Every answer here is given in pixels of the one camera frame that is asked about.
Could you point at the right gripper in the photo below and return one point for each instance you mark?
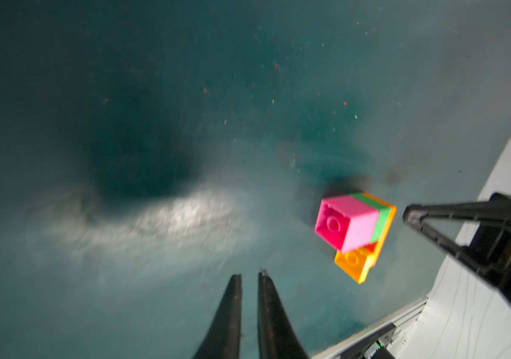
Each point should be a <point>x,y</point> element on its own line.
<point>488,255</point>

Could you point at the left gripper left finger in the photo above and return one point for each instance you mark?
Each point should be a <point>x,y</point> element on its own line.
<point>223,337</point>

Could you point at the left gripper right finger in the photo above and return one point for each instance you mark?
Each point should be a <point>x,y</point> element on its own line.
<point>276,337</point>

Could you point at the green square lego brick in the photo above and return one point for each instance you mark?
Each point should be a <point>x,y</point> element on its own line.
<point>384,211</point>

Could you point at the orange long lego brick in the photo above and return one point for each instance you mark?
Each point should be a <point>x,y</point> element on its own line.
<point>356,264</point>

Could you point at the magenta lego brick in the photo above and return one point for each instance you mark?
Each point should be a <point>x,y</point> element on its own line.
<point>346,223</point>

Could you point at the aluminium front rail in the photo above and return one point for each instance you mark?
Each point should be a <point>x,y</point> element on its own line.
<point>382,339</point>

